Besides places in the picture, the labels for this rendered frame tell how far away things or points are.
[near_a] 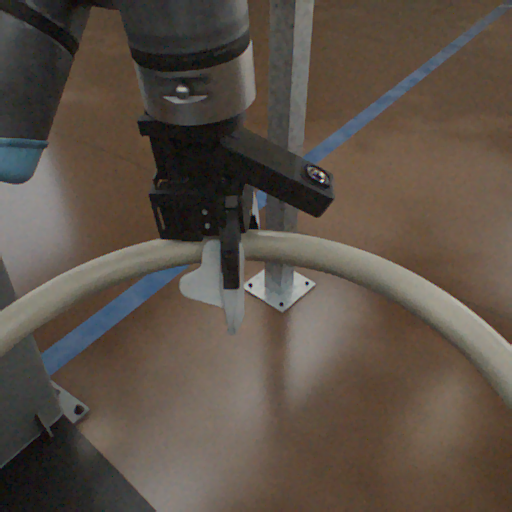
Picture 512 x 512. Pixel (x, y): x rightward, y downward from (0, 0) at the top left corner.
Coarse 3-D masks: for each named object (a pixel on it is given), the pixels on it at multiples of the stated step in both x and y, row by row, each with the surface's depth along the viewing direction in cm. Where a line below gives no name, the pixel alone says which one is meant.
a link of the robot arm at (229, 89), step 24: (144, 72) 38; (168, 72) 37; (192, 72) 37; (216, 72) 37; (240, 72) 38; (144, 96) 40; (168, 96) 38; (192, 96) 38; (216, 96) 38; (240, 96) 39; (168, 120) 40; (192, 120) 39; (216, 120) 39
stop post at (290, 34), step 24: (288, 0) 130; (312, 0) 134; (288, 24) 133; (288, 48) 137; (288, 72) 140; (288, 96) 144; (288, 120) 148; (288, 144) 153; (288, 216) 171; (288, 264) 187; (264, 288) 195; (288, 288) 194
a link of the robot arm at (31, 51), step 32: (0, 0) 36; (0, 32) 36; (32, 32) 37; (64, 32) 39; (0, 64) 36; (32, 64) 38; (64, 64) 40; (0, 96) 37; (32, 96) 38; (0, 128) 37; (32, 128) 39; (0, 160) 38; (32, 160) 40
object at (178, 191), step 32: (160, 128) 43; (192, 128) 40; (224, 128) 41; (160, 160) 47; (192, 160) 45; (160, 192) 45; (192, 192) 45; (224, 192) 45; (160, 224) 48; (192, 224) 48
